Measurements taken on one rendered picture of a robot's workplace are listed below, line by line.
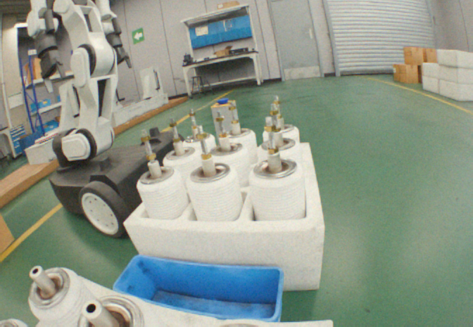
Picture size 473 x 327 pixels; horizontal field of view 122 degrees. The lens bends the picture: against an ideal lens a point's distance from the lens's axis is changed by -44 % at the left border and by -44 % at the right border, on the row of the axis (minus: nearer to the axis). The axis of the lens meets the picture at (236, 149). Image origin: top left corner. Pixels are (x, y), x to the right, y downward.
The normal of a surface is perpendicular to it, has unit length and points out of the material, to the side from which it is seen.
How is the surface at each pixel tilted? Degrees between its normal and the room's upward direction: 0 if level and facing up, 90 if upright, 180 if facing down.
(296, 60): 90
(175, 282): 88
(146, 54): 90
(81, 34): 90
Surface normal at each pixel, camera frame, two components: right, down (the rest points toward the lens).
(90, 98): -0.11, 0.72
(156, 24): -0.20, 0.36
